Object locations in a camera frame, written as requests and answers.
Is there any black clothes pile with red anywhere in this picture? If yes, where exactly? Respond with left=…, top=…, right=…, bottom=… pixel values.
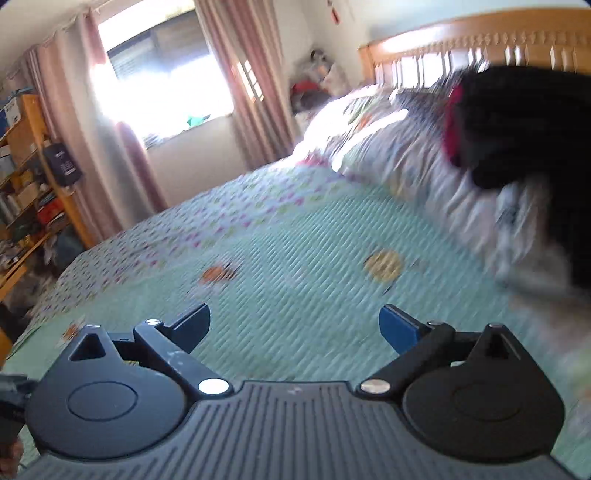
left=442, top=65, right=591, bottom=297

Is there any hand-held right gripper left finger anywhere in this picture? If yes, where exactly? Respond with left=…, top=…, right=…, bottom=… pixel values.
left=68, top=303, right=234, bottom=398

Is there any window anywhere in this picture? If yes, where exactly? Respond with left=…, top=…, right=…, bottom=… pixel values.
left=99, top=9, right=237, bottom=149

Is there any green quilted bee bedspread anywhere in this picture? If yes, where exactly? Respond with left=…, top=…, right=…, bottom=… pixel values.
left=0, top=159, right=591, bottom=480

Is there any wooden bookshelf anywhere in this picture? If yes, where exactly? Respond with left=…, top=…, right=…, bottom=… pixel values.
left=0, top=92, right=99, bottom=324

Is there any corner heap with red item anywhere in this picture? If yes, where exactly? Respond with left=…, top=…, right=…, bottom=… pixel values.
left=288, top=48, right=348, bottom=117

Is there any black hanging bag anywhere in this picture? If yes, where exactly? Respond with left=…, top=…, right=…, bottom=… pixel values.
left=44, top=142, right=85, bottom=188

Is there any wooden bed headboard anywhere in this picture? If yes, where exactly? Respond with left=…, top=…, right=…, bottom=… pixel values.
left=358, top=9, right=591, bottom=89

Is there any pink curtain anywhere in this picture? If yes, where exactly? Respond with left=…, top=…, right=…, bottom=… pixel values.
left=28, top=14, right=170, bottom=246
left=194, top=0, right=302, bottom=172

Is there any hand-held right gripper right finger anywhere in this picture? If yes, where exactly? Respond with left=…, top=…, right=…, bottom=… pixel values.
left=355, top=305, right=525, bottom=395

